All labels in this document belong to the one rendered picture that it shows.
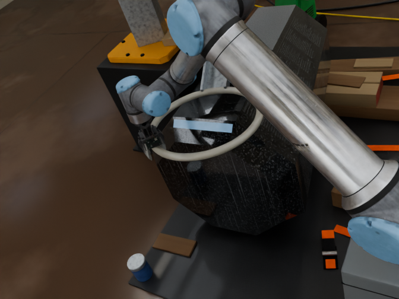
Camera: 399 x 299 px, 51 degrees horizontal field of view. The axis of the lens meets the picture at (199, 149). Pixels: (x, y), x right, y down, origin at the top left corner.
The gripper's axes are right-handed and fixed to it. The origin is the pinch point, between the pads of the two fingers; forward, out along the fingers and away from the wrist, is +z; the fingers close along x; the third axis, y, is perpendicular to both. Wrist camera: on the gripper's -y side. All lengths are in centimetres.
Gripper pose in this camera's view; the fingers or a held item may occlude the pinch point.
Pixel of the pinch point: (157, 153)
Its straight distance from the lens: 175.3
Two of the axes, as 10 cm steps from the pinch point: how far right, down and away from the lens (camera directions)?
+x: 9.2, -3.8, 0.9
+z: 2.5, 7.5, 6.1
